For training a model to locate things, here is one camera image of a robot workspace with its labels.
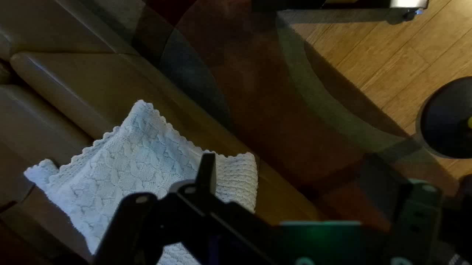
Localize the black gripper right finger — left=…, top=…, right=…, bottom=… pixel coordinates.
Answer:
left=361, top=153, right=443, bottom=265

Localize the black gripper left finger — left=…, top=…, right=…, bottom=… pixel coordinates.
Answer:
left=92, top=152, right=277, bottom=265

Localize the white cable-knit towel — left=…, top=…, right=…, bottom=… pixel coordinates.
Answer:
left=21, top=99, right=259, bottom=265

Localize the black round base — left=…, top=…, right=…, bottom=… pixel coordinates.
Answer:
left=417, top=76, right=472, bottom=159

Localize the tan leather sofa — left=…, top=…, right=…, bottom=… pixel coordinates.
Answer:
left=0, top=0, right=321, bottom=265

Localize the dark red patterned rug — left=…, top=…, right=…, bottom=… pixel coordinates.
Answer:
left=145, top=0, right=409, bottom=233

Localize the dark metal furniture frame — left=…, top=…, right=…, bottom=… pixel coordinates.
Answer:
left=252, top=0, right=430, bottom=23

